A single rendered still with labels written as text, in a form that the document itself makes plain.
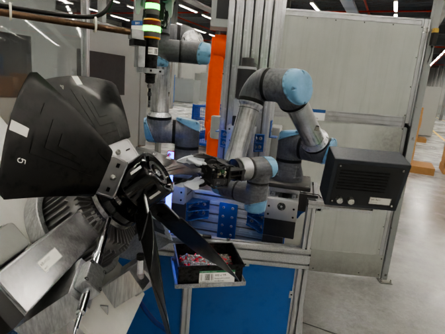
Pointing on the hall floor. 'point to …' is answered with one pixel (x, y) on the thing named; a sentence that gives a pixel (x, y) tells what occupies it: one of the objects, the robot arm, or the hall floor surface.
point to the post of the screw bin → (185, 311)
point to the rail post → (298, 301)
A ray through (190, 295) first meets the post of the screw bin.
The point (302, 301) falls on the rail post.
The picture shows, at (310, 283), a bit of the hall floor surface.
